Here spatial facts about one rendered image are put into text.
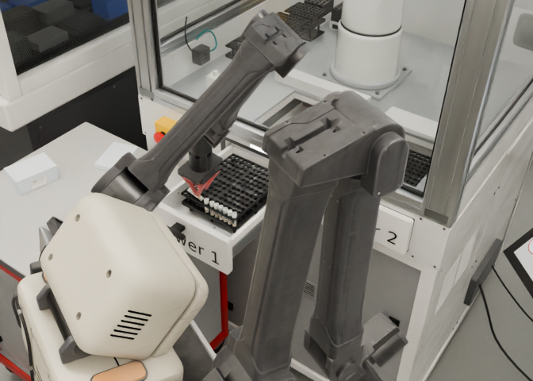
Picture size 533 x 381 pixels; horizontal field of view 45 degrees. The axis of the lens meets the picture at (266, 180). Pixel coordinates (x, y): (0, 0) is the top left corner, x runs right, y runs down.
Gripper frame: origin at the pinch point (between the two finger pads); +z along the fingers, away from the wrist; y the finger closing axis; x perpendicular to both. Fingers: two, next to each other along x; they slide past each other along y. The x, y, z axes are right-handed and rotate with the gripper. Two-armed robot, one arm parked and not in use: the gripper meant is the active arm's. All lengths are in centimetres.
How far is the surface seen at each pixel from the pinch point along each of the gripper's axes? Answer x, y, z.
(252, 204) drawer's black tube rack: 11.9, -6.4, 3.0
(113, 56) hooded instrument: -75, -44, 19
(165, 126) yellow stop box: -28.6, -18.8, 7.9
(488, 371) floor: 85, -59, 90
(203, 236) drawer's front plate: 9.7, 10.9, 0.6
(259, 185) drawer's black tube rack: 9.1, -13.6, 3.8
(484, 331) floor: 78, -75, 92
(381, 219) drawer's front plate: 41.4, -20.6, 0.5
